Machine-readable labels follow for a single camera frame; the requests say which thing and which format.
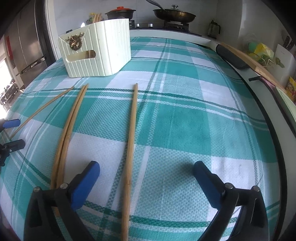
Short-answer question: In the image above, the wooden chopstick one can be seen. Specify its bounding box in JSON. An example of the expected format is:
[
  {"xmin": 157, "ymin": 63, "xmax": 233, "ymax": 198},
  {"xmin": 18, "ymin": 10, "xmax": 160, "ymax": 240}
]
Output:
[{"xmin": 50, "ymin": 84, "xmax": 89, "ymax": 189}]

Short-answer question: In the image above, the wooden chopstick two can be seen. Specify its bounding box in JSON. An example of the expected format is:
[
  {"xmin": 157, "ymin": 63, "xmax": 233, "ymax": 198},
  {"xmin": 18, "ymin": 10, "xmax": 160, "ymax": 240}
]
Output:
[{"xmin": 54, "ymin": 83, "xmax": 90, "ymax": 217}]

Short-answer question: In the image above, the wooden chopstick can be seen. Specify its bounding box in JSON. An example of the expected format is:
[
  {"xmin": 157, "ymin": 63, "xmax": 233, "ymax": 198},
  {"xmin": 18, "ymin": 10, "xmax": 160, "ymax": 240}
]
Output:
[{"xmin": 10, "ymin": 86, "xmax": 74, "ymax": 139}]

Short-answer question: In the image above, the wooden chopstick three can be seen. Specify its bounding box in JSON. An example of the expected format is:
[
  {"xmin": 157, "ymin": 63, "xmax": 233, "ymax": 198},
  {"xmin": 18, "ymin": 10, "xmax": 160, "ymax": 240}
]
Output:
[{"xmin": 121, "ymin": 83, "xmax": 138, "ymax": 240}]

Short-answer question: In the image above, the grey refrigerator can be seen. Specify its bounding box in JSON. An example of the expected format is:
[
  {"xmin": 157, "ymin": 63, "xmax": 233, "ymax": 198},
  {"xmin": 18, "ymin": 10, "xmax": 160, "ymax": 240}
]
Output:
[{"xmin": 4, "ymin": 1, "xmax": 56, "ymax": 87}]

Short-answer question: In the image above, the cream ribbed utensil holder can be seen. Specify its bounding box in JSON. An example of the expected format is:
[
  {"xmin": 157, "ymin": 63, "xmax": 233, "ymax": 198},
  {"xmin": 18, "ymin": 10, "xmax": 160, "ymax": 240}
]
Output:
[{"xmin": 58, "ymin": 18, "xmax": 132, "ymax": 78}]

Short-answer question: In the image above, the green cutting mat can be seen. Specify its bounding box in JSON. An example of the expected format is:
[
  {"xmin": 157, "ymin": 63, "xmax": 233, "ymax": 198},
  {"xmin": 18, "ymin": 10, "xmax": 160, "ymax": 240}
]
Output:
[{"xmin": 274, "ymin": 87, "xmax": 296, "ymax": 130}]

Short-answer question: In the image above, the teal plaid tablecloth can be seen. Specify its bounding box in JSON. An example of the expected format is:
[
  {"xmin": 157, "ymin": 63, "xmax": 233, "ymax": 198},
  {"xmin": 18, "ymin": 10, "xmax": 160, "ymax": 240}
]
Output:
[{"xmin": 1, "ymin": 37, "xmax": 280, "ymax": 240}]

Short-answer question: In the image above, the yellow cup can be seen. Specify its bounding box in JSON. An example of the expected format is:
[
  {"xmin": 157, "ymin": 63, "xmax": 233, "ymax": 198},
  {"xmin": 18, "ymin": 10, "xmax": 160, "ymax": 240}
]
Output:
[{"xmin": 286, "ymin": 77, "xmax": 296, "ymax": 102}]

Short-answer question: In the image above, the white knife block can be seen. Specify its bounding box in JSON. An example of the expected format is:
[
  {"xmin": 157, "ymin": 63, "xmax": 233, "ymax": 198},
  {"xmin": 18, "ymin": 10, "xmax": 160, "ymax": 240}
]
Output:
[{"xmin": 271, "ymin": 35, "xmax": 295, "ymax": 87}]

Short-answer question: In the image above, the black pot red lid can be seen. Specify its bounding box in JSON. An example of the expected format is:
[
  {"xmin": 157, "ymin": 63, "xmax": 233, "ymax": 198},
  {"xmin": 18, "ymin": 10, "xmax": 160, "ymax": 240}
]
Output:
[{"xmin": 105, "ymin": 6, "xmax": 136, "ymax": 20}]

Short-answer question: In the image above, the wooden cutting board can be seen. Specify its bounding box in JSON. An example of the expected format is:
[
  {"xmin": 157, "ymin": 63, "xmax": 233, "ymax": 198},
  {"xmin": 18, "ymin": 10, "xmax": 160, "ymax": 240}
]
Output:
[{"xmin": 221, "ymin": 43, "xmax": 287, "ymax": 94}]

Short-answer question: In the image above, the black padded roll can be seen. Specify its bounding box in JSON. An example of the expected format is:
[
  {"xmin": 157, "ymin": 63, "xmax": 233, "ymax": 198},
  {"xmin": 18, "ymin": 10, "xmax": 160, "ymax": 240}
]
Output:
[{"xmin": 216, "ymin": 44, "xmax": 249, "ymax": 70}]

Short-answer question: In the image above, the green yellow bag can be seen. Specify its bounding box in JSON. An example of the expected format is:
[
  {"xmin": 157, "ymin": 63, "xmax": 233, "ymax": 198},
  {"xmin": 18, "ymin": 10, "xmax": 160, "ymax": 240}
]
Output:
[{"xmin": 245, "ymin": 41, "xmax": 285, "ymax": 68}]

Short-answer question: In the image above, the french press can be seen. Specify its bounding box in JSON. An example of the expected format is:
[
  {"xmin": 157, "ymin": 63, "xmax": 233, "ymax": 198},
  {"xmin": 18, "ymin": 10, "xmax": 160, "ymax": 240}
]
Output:
[{"xmin": 207, "ymin": 20, "xmax": 221, "ymax": 39}]

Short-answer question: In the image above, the black wok glass lid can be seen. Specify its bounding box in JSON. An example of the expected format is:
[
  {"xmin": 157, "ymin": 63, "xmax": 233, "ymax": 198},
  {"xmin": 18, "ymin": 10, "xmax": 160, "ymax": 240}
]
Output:
[{"xmin": 146, "ymin": 0, "xmax": 196, "ymax": 24}]

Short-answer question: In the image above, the black gas stove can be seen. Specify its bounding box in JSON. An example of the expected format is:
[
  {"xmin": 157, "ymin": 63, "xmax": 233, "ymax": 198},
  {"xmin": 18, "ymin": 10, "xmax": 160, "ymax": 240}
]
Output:
[{"xmin": 130, "ymin": 21, "xmax": 202, "ymax": 37}]

